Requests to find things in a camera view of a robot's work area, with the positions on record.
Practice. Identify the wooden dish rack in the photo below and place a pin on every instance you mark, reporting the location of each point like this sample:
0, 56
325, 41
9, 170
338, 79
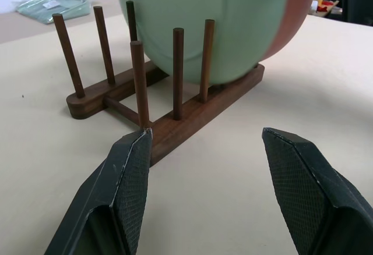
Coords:
186, 112

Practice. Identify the red and yellow clutter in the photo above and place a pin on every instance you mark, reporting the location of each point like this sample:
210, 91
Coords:
325, 4

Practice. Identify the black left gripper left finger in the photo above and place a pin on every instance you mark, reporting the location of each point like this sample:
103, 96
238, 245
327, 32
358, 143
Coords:
116, 196

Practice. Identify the green plate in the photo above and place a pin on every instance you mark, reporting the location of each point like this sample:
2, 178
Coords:
198, 25

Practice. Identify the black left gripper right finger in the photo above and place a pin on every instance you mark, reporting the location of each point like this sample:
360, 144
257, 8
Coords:
314, 196

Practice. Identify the pink plate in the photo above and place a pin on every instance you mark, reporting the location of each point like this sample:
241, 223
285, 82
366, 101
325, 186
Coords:
291, 19

